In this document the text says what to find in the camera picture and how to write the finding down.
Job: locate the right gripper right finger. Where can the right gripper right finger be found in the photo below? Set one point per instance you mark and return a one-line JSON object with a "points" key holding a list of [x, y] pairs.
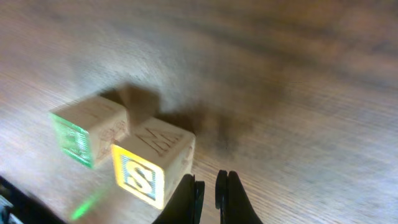
{"points": [[232, 201]]}

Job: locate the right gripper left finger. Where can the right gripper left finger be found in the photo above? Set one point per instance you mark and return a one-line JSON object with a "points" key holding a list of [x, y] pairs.
{"points": [[186, 203]]}

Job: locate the green letter R block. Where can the green letter R block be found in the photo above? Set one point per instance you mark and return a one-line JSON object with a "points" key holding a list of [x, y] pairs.
{"points": [[87, 128]]}

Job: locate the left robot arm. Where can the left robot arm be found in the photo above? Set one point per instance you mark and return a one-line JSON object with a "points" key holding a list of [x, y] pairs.
{"points": [[18, 207]]}

